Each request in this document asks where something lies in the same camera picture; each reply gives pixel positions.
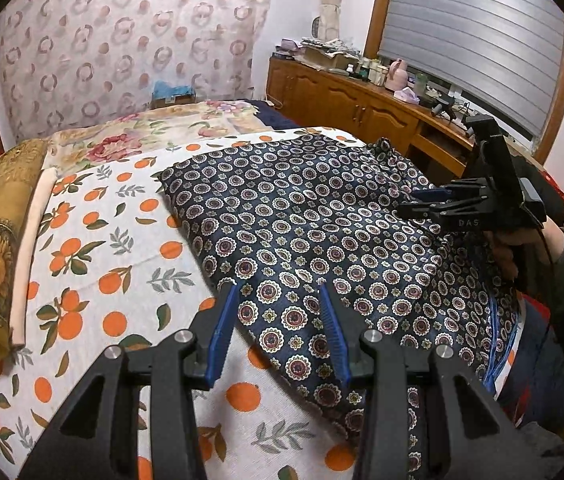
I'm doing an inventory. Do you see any orange-print white sheet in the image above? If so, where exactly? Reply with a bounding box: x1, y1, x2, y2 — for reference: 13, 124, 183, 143
0, 130, 356, 479

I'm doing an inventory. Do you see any navy circle-patterned satin garment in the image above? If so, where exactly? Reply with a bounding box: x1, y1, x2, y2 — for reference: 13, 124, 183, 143
160, 134, 520, 468

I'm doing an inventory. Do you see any blue item on box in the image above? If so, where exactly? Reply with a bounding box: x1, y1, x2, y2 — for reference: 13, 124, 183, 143
151, 80, 196, 110

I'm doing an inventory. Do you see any floral cream bedspread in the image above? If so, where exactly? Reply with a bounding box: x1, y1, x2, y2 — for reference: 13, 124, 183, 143
43, 101, 271, 176

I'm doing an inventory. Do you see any pink kettle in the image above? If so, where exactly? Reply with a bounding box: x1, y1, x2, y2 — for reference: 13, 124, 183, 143
384, 58, 409, 91

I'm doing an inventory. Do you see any navy blanket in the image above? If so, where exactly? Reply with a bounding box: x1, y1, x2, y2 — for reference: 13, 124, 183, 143
247, 100, 298, 130

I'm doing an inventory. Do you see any grey window blind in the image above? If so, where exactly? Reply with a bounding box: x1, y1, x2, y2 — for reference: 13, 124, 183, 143
378, 0, 564, 139

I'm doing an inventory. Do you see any person's right hand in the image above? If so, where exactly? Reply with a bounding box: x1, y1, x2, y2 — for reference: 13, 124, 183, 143
485, 218, 564, 292

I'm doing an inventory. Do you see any clutter pile on sideboard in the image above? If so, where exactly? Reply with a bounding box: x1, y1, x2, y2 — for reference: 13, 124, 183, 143
272, 38, 360, 70

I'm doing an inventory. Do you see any wooden sideboard cabinet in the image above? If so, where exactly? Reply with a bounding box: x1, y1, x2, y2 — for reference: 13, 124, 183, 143
266, 56, 473, 177

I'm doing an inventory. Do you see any circle-patterned pink curtain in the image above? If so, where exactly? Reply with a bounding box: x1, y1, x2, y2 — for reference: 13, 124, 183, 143
0, 0, 270, 141

